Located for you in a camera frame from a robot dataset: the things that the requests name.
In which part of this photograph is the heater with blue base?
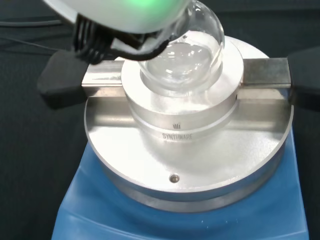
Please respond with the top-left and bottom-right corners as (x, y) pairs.
(36, 34), (320, 240)

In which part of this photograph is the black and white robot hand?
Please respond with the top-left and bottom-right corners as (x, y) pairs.
(41, 0), (194, 66)

